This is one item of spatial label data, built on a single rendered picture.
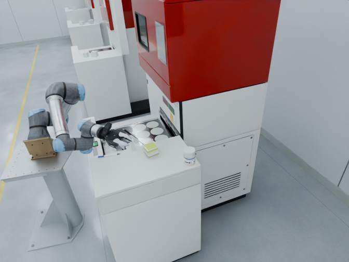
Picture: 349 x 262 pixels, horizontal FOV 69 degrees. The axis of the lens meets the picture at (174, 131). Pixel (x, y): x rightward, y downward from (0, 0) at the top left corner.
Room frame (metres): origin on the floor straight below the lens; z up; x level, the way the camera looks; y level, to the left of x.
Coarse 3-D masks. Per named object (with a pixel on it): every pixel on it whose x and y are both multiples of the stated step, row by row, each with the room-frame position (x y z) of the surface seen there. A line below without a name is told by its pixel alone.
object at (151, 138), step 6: (156, 120) 1.79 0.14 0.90; (126, 126) 1.72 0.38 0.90; (132, 126) 1.72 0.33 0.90; (162, 126) 1.69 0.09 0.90; (132, 132) 1.63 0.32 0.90; (138, 132) 1.63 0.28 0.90; (150, 132) 1.62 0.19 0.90; (138, 138) 1.55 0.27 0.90; (144, 138) 1.54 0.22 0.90; (150, 138) 1.54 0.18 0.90; (144, 144) 1.47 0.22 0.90
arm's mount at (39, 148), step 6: (42, 138) 1.50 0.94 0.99; (48, 138) 1.50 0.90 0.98; (30, 144) 1.48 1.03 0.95; (36, 144) 1.48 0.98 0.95; (42, 144) 1.49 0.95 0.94; (48, 144) 1.50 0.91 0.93; (30, 150) 1.48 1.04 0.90; (36, 150) 1.48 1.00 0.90; (42, 150) 1.49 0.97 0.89; (48, 150) 1.50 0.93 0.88; (36, 156) 1.48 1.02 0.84; (42, 156) 1.49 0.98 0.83; (48, 156) 1.49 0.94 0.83
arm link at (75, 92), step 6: (66, 84) 1.52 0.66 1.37; (72, 84) 1.54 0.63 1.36; (78, 84) 1.57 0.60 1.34; (66, 90) 1.48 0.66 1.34; (72, 90) 1.50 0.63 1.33; (78, 90) 1.52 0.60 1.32; (84, 90) 1.55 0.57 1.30; (66, 96) 1.48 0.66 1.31; (72, 96) 1.49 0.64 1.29; (78, 96) 1.52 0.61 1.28; (84, 96) 1.54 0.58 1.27; (66, 102) 1.53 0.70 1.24; (72, 102) 1.53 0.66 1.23; (66, 108) 1.58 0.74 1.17; (66, 114) 1.66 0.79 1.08; (66, 120) 1.71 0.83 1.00
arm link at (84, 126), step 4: (84, 120) 1.29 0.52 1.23; (80, 124) 1.26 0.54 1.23; (84, 124) 1.25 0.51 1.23; (88, 124) 1.25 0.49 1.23; (92, 124) 1.24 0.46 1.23; (80, 128) 1.25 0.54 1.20; (84, 128) 1.23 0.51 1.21; (88, 128) 1.22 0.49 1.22; (84, 132) 1.23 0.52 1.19; (88, 132) 1.21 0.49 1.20; (84, 136) 1.22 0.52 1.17; (88, 136) 1.22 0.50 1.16
